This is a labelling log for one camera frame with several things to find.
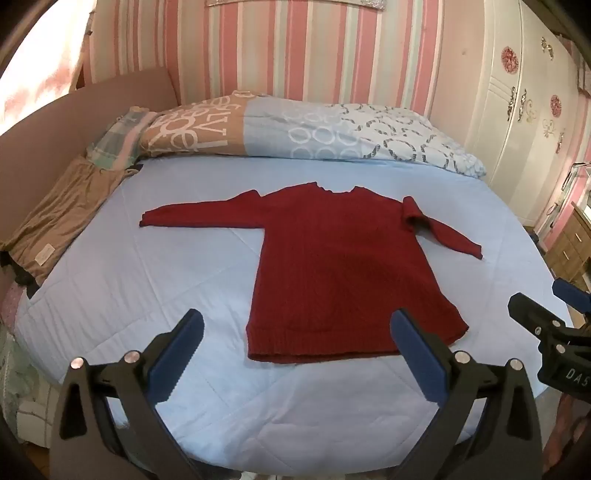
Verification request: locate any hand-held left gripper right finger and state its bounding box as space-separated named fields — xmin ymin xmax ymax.
xmin=390 ymin=308 xmax=544 ymax=480

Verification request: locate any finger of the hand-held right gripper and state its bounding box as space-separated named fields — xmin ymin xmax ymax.
xmin=551 ymin=278 xmax=591 ymax=315
xmin=508 ymin=292 xmax=575 ymax=334

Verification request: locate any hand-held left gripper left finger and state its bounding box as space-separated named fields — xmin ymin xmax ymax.
xmin=48 ymin=308 xmax=242 ymax=480

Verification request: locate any red knit sweater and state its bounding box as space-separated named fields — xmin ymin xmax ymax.
xmin=139 ymin=182 xmax=485 ymax=365

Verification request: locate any wooden drawer cabinet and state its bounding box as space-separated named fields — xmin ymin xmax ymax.
xmin=545 ymin=202 xmax=591 ymax=292

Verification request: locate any bed with light blue quilt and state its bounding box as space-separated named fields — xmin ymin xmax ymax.
xmin=14 ymin=154 xmax=578 ymax=476

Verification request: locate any pale floral cloth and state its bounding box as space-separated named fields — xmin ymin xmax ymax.
xmin=0 ymin=281 xmax=63 ymax=449

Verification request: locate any black cloth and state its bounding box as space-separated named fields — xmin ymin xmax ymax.
xmin=0 ymin=251 xmax=43 ymax=298

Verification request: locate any white ornate wardrobe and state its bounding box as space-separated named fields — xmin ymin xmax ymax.
xmin=464 ymin=0 xmax=591 ymax=227

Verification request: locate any brown garment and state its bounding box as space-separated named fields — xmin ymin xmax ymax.
xmin=0 ymin=156 xmax=139 ymax=287

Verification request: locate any plaid pillow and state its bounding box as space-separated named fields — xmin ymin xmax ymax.
xmin=85 ymin=106 xmax=160 ymax=169

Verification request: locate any folded blue and tan duvet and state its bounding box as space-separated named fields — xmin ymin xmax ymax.
xmin=137 ymin=90 xmax=488 ymax=179

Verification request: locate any pink window curtain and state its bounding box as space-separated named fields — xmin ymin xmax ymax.
xmin=0 ymin=0 xmax=99 ymax=132

